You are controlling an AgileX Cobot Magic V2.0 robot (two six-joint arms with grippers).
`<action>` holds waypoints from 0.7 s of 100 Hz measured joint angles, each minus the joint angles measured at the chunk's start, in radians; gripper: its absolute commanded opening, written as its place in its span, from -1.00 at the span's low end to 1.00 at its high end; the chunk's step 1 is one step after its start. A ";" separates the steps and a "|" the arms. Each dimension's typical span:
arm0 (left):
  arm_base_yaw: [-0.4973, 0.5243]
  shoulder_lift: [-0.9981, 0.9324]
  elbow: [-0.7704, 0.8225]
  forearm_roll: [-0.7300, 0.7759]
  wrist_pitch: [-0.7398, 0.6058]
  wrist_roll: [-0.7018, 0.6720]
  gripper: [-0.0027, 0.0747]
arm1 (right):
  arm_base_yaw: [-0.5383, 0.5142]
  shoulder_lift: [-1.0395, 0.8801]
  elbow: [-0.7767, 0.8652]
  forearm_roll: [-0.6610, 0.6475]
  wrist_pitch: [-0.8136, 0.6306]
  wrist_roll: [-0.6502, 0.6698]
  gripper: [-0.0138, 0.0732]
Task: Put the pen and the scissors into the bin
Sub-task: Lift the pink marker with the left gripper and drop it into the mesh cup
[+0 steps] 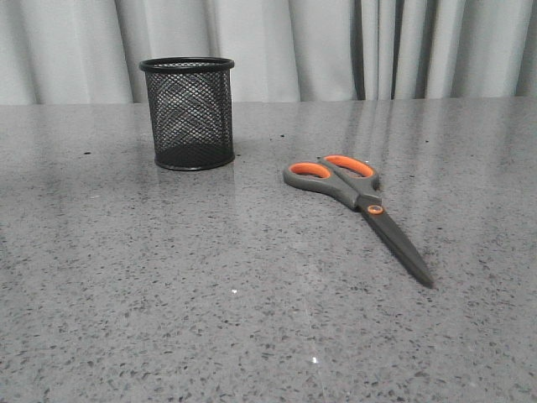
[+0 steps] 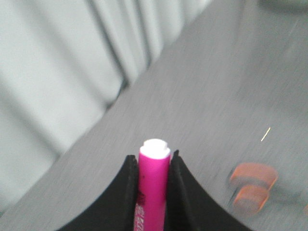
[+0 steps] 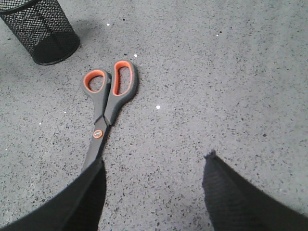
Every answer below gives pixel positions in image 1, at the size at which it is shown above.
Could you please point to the grey curtain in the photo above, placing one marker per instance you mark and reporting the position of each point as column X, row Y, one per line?
column 284, row 51

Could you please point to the grey orange handled scissors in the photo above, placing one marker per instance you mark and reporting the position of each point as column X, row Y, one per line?
column 355, row 184

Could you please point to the black mesh pen holder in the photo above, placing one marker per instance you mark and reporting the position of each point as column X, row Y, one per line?
column 190, row 104

